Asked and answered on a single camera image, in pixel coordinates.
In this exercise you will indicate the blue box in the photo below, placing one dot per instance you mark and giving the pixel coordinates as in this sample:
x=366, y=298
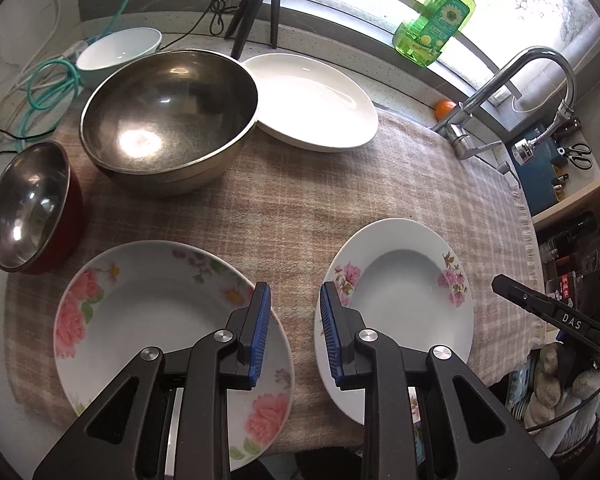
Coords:
x=540, y=175

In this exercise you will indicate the steel kitchen faucet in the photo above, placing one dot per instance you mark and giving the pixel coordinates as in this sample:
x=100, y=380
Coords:
x=485, y=97

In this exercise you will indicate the plain white plate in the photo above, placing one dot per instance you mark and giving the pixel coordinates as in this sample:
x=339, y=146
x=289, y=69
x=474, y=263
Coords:
x=315, y=100

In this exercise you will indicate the small floral plate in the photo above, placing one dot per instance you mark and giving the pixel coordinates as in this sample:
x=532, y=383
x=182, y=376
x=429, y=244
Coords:
x=405, y=285

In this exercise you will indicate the large steel bowl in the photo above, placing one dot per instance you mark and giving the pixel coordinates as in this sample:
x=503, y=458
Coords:
x=170, y=110

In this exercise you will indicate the beige plaid cloth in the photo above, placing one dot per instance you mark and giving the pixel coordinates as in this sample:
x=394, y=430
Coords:
x=280, y=200

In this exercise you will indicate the person's right hand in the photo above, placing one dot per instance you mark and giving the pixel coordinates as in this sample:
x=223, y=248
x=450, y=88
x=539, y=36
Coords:
x=545, y=390

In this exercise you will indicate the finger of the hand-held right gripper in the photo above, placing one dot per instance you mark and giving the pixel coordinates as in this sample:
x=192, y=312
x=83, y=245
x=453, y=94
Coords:
x=520, y=295

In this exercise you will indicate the dark bottle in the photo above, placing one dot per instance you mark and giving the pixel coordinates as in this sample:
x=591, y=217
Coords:
x=575, y=225

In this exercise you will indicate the light blue ceramic bowl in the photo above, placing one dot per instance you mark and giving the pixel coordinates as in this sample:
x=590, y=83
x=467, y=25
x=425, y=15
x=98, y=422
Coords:
x=120, y=50

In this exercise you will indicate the green dish soap bottle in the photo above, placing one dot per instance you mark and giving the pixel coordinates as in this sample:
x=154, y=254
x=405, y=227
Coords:
x=440, y=15

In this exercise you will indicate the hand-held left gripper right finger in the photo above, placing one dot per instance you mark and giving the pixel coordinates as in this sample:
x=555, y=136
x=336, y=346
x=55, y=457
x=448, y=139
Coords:
x=330, y=340

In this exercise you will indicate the wooden shelf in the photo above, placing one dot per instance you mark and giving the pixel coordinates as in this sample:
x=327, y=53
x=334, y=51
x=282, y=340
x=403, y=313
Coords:
x=580, y=195

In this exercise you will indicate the orange fruit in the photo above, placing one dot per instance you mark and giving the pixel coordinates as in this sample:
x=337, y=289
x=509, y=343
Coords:
x=445, y=110

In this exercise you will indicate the black scissors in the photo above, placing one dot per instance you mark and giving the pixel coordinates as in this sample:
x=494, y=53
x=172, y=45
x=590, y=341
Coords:
x=580, y=157

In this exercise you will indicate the small red steel bowl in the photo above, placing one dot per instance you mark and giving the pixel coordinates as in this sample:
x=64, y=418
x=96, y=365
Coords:
x=25, y=205

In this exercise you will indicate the black tripod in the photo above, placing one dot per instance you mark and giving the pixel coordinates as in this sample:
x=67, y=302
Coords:
x=252, y=5

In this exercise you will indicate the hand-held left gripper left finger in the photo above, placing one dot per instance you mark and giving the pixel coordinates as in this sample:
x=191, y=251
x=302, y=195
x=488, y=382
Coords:
x=260, y=335

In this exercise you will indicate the large floral plate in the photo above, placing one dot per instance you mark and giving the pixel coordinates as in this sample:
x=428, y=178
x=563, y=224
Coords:
x=155, y=300

